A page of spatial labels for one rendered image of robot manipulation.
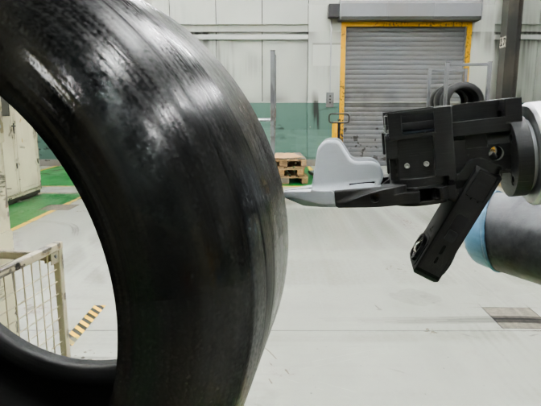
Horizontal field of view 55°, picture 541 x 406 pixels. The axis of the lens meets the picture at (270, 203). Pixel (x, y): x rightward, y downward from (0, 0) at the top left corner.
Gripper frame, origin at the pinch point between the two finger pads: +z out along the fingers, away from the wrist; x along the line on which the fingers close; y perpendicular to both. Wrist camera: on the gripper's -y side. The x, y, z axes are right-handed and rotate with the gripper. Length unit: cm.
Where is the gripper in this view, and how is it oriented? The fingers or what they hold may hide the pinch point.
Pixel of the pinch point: (299, 200)
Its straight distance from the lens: 49.3
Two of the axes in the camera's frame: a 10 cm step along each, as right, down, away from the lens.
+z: -9.8, 0.9, 1.7
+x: -1.5, 1.8, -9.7
